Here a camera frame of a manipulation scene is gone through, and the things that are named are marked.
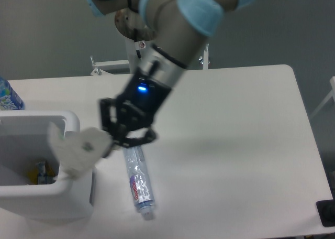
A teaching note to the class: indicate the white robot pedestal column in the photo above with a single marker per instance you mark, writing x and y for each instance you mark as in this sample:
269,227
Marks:
136,33

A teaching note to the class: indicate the white furniture leg at right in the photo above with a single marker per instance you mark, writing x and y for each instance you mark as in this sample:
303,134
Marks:
324,101

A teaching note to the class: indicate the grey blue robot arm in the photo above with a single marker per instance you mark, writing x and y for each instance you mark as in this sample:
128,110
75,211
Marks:
181,28

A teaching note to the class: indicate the crushed clear plastic bottle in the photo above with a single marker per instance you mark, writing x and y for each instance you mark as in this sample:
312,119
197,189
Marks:
139,182

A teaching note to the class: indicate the clear plastic wrapper bag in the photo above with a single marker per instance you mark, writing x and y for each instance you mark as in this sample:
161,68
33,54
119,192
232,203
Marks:
80,151

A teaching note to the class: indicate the blue labelled water bottle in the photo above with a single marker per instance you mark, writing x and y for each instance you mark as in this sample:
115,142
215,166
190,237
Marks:
10,100

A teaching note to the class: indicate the black clamp at table corner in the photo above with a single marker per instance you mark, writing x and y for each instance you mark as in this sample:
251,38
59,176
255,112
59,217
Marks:
326,212

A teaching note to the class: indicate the yellow blue trash in can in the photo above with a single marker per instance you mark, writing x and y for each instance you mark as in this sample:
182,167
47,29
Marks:
41,174

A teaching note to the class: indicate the white plastic trash can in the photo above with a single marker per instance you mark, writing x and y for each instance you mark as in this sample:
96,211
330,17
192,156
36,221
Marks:
24,144

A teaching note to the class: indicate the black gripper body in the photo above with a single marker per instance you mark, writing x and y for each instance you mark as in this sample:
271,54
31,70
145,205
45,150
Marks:
137,105

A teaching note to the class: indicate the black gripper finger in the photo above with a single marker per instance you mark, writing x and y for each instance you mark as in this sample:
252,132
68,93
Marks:
113,128
121,140

